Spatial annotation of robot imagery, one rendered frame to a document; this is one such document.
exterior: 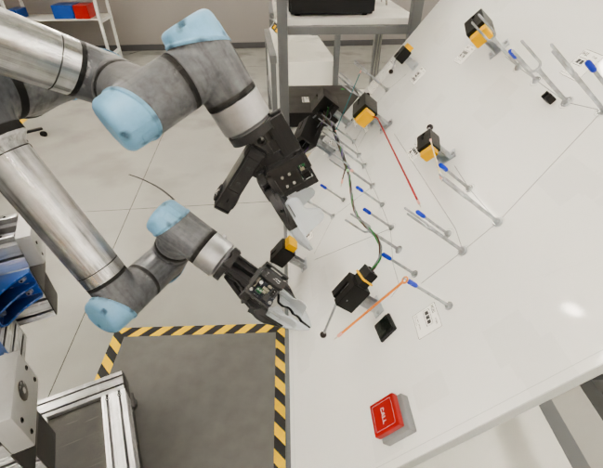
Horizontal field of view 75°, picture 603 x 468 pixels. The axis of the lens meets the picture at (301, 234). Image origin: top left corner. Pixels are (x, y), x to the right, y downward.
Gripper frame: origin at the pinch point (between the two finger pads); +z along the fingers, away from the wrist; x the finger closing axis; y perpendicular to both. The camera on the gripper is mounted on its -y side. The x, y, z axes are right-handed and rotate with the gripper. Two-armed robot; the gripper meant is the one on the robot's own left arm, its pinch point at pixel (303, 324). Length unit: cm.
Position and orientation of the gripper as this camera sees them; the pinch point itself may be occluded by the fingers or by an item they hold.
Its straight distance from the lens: 79.9
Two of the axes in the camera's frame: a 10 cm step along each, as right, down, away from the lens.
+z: 7.9, 6.1, 0.8
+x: 5.2, -7.4, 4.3
